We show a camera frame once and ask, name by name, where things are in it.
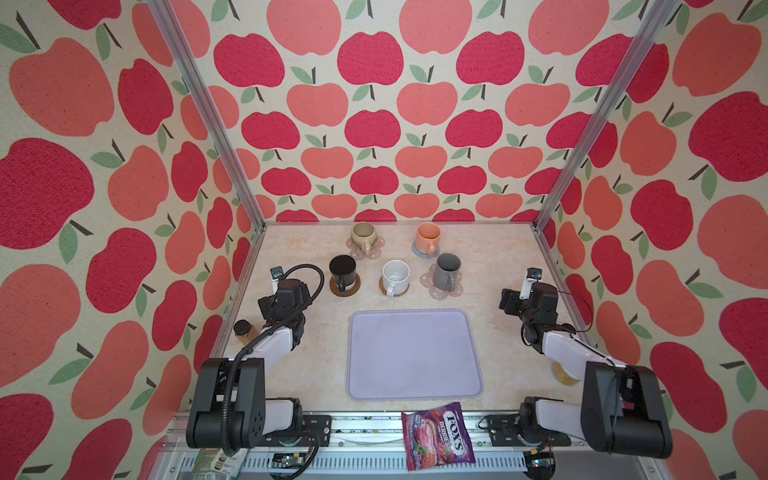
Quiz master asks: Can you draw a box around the left corner aluminium post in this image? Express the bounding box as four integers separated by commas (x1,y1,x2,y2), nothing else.
148,1,266,234

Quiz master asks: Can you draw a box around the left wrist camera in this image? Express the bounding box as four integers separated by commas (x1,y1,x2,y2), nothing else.
270,266,284,293

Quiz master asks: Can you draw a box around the purple Fox's candy bag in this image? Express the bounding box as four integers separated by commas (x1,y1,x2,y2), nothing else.
401,402,476,472

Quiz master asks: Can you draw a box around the cream beige mug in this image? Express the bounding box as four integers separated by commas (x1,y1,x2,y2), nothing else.
350,222,378,251

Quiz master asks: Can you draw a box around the lavender tray mat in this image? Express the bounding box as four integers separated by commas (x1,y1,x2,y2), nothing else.
347,309,483,401

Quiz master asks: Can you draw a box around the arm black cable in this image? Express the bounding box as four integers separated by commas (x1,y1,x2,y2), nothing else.
520,290,595,349
220,263,326,480

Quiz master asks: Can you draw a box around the yellow jar white lid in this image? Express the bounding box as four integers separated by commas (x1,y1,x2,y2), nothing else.
551,362,579,386

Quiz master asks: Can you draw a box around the grey woven round coaster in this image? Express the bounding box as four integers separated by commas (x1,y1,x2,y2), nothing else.
412,242,441,259

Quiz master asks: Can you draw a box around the right corner aluminium post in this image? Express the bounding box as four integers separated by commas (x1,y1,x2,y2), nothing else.
532,0,681,234

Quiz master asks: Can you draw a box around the green snack packet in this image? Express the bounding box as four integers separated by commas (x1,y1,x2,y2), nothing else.
192,449,248,480

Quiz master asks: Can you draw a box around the brown spice jar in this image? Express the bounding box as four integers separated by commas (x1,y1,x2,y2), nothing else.
233,319,260,345

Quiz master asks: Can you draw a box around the white mug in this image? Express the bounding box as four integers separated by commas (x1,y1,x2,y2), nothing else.
381,260,411,284

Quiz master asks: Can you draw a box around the aluminium front rail frame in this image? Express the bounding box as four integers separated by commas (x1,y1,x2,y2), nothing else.
139,410,673,479

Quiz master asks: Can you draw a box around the woven rattan round coaster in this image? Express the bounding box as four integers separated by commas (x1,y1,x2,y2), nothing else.
378,277,410,298

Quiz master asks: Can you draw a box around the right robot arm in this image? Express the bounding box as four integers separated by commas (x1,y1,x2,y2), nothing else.
499,281,673,459

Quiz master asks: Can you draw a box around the black mug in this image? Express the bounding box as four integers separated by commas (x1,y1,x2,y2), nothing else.
329,255,357,290

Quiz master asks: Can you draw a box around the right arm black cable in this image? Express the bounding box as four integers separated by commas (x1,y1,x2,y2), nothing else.
520,290,595,349

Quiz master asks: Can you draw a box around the brown wooden round coaster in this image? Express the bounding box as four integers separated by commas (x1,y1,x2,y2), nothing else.
328,274,361,298

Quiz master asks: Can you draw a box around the pink flower coaster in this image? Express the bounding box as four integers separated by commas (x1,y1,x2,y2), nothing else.
419,266,464,302
345,236,386,260

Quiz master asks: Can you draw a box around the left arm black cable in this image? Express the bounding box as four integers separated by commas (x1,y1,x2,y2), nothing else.
220,263,326,480

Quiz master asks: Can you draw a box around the corner aluminium post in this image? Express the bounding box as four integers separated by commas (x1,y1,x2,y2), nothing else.
148,1,266,234
532,0,681,234

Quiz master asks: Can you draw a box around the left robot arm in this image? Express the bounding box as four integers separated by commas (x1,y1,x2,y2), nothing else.
186,279,312,455

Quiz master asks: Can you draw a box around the peach orange mug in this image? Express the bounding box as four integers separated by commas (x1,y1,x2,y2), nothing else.
414,222,441,253

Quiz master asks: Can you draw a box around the grey mug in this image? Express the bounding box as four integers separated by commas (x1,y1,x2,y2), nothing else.
433,253,461,293

